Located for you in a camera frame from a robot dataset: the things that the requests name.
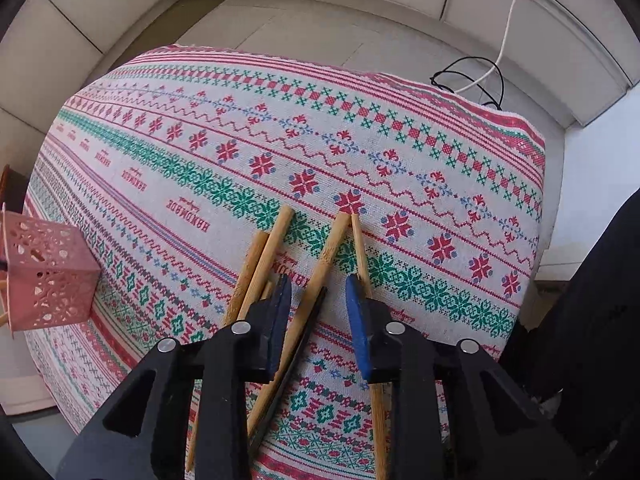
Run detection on white power cable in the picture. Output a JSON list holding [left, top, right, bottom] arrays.
[[451, 0, 564, 97]]

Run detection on bamboo chopstick left pair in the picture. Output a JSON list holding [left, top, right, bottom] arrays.
[[184, 202, 296, 474]]

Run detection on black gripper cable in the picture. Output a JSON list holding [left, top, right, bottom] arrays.
[[429, 55, 506, 111]]

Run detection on patterned tablecloth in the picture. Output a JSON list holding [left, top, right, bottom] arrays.
[[26, 46, 555, 479]]

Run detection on white kitchen cabinets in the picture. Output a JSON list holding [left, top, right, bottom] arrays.
[[0, 0, 640, 162]]

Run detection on pink perforated basket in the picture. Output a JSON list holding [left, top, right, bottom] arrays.
[[1, 210, 101, 333]]

